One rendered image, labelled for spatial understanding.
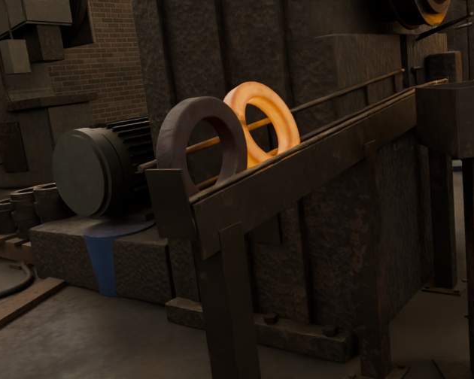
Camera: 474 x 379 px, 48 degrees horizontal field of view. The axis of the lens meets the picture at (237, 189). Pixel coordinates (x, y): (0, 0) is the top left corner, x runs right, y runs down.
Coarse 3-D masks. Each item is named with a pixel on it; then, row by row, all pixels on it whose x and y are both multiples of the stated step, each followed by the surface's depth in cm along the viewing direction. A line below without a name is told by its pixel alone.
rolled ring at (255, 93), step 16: (240, 96) 97; (256, 96) 101; (272, 96) 104; (240, 112) 95; (272, 112) 105; (288, 112) 106; (288, 128) 105; (256, 144) 96; (288, 144) 103; (256, 160) 94
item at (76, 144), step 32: (96, 128) 229; (128, 128) 229; (64, 160) 223; (96, 160) 210; (128, 160) 219; (64, 192) 228; (96, 192) 214; (128, 192) 222; (64, 224) 243; (64, 256) 231; (128, 256) 205; (160, 256) 193; (96, 288) 222; (128, 288) 209; (160, 288) 197
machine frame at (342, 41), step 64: (192, 0) 154; (256, 0) 142; (320, 0) 136; (192, 64) 160; (256, 64) 146; (320, 64) 135; (384, 64) 157; (320, 192) 143; (384, 192) 159; (192, 256) 175; (256, 256) 162; (320, 256) 148; (384, 256) 160; (192, 320) 177; (256, 320) 162; (320, 320) 153
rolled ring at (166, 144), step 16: (208, 96) 83; (176, 112) 78; (192, 112) 79; (208, 112) 82; (224, 112) 85; (176, 128) 77; (192, 128) 79; (224, 128) 87; (240, 128) 89; (160, 144) 77; (176, 144) 77; (224, 144) 89; (240, 144) 89; (160, 160) 77; (176, 160) 77; (224, 160) 90; (240, 160) 89; (224, 176) 89; (192, 192) 80
